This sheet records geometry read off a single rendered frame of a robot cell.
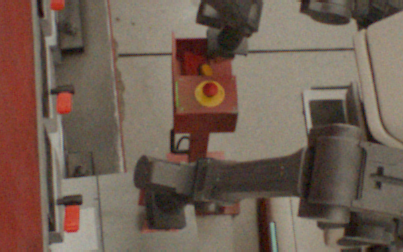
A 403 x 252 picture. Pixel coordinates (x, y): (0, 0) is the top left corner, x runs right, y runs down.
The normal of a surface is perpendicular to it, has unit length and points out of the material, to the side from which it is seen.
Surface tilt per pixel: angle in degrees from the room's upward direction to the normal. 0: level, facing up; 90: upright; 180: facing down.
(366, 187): 21
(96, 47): 0
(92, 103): 0
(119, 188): 0
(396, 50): 42
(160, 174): 30
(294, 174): 69
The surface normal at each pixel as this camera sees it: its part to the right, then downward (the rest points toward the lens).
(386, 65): -0.64, -0.29
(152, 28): 0.04, -0.44
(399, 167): 0.23, -0.12
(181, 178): 0.51, -0.06
